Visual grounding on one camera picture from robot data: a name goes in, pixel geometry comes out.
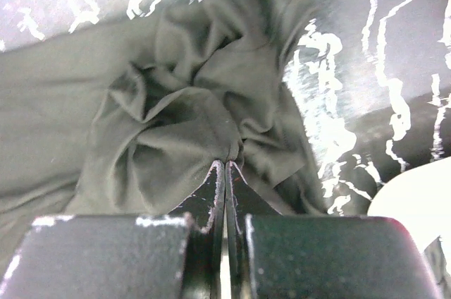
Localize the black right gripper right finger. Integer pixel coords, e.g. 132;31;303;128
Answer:
225;161;442;298

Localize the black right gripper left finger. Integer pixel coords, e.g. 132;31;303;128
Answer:
1;161;225;298

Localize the black printed t-shirt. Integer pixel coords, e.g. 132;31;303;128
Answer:
1;0;327;269

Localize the white plastic basket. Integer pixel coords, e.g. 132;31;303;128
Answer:
367;157;450;298

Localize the black marble pattern mat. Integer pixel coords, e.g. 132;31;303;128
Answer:
1;0;450;215

